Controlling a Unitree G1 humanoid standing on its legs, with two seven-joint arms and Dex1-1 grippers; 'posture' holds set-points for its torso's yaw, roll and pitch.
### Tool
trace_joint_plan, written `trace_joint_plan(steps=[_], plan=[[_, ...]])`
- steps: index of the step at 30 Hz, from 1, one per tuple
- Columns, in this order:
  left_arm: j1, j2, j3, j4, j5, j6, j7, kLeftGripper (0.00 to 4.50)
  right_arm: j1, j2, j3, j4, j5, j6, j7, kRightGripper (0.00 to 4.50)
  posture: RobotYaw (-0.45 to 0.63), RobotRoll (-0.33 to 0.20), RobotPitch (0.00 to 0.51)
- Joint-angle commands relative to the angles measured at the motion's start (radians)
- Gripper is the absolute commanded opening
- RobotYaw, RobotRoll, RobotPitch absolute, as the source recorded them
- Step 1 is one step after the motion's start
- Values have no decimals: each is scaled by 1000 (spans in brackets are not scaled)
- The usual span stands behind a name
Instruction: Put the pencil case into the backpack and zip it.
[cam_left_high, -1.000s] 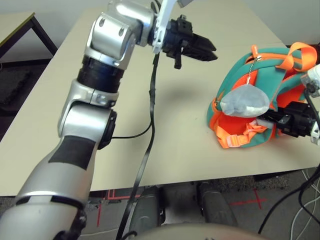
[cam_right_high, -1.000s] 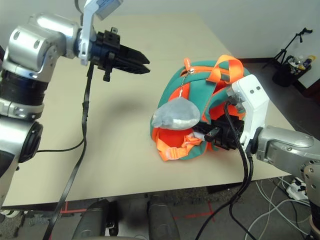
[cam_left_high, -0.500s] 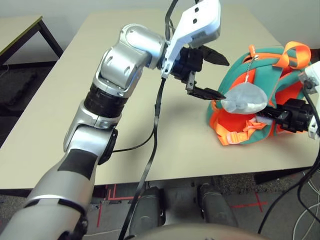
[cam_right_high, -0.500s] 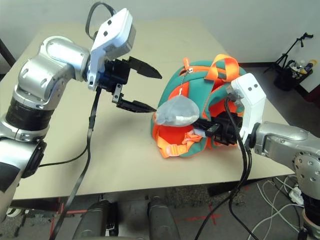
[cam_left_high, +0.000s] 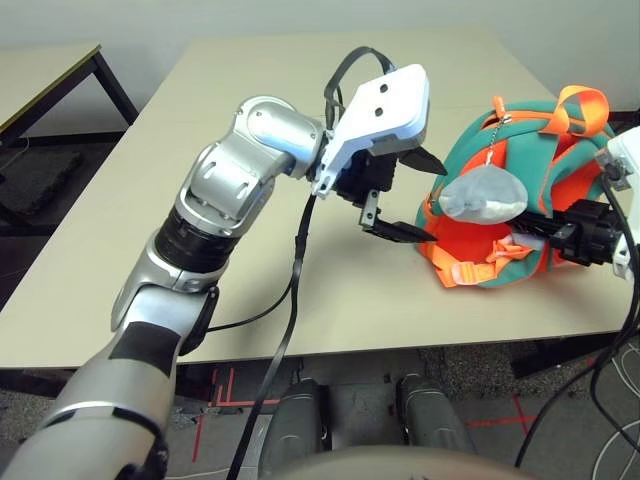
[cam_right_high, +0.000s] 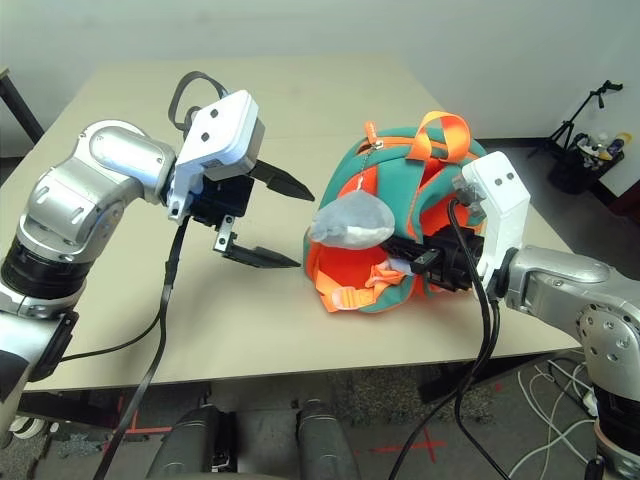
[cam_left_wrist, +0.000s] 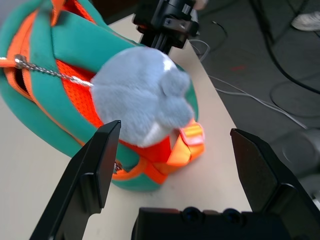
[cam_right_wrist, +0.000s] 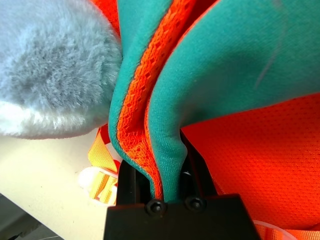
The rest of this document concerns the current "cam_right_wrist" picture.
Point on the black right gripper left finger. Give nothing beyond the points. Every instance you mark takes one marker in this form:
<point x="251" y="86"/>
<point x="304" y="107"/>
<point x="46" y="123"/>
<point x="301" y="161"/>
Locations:
<point x="130" y="185"/>

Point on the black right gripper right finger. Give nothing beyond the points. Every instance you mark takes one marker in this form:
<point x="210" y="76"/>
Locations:
<point x="197" y="175"/>

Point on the teal and orange backpack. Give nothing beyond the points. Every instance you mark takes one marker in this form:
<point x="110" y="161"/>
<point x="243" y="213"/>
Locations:
<point x="225" y="62"/>

